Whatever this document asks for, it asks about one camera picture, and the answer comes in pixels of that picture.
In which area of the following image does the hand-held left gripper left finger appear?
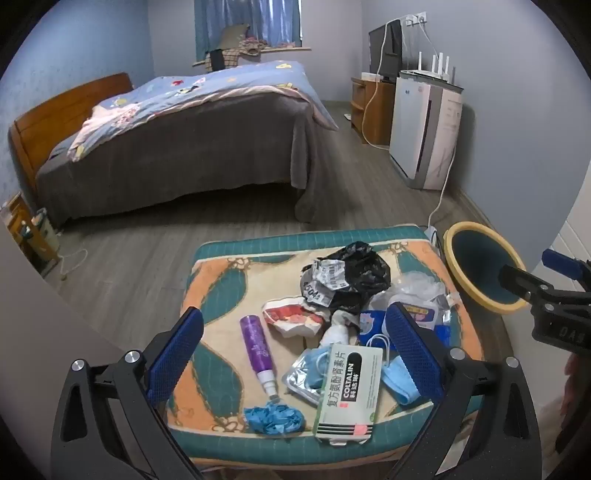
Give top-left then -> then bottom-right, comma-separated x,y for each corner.
50,307 -> 205,480

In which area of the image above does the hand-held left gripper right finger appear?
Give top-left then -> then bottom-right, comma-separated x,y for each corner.
385,301 -> 543,480

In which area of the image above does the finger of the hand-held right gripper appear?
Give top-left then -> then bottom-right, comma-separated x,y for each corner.
542,248 -> 591,291
499,263 -> 563,306

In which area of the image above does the yellow rimmed teal bin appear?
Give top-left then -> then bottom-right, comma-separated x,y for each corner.
443,222 -> 532,315

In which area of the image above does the blue white printed packet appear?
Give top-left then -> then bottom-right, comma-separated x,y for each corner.
359,300 -> 452,348

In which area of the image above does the clear plastic bag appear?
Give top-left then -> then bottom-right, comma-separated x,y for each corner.
369,271 -> 459,324

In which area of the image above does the white green medicine box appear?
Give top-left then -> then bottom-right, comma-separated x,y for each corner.
312,344 -> 384,445

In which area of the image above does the purple spray bottle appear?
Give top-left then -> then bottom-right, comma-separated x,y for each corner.
239,315 -> 281,398

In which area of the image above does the white tissue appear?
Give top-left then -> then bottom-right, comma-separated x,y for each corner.
321,310 -> 358,347

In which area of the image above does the black plastic courier bag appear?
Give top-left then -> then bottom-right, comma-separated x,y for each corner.
299,241 -> 391,324

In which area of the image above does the blue glove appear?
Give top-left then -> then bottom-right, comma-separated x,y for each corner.
243,404 -> 305,435

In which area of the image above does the person's right hand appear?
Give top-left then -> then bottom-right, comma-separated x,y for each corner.
560,354 -> 579,418

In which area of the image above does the teal orange patterned mat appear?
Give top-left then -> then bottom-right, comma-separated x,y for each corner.
166,224 -> 485,468

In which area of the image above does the green white container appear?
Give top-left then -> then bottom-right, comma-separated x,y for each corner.
28,208 -> 59,250

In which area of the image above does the wooden nightstand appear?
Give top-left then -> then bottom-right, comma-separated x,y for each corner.
0,191 -> 62,278

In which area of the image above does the white air purifier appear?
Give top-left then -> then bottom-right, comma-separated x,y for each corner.
389,70 -> 464,191

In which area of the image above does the bed with blue quilt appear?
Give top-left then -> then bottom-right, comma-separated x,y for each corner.
36,95 -> 340,227

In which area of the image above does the white router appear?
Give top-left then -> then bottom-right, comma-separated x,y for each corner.
406,52 -> 455,85

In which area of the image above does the wooden cabinet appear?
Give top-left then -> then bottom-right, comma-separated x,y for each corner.
350,76 -> 397,146

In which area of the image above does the wooden bed headboard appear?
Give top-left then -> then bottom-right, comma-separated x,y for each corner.
9,72 -> 134,185

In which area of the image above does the blue printed quilt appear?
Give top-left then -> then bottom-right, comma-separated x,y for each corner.
68,59 -> 341,162

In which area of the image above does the black monitor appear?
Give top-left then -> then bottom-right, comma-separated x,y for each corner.
368,19 -> 402,81

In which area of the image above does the dark plaid cloth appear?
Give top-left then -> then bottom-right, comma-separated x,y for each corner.
209,47 -> 242,72

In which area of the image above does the pink plaid cloth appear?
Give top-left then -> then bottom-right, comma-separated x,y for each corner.
239,38 -> 280,57

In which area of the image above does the brown cushion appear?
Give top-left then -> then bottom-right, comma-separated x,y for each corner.
217,24 -> 252,51

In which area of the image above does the wooden windowsill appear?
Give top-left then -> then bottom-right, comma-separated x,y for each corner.
191,46 -> 312,66

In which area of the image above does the blue curtain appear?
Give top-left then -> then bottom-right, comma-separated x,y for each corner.
194,0 -> 303,49

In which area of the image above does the white cable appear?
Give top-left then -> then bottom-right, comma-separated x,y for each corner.
426,138 -> 452,232
362,21 -> 402,149

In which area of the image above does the white cord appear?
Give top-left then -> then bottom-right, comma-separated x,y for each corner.
58,248 -> 88,281

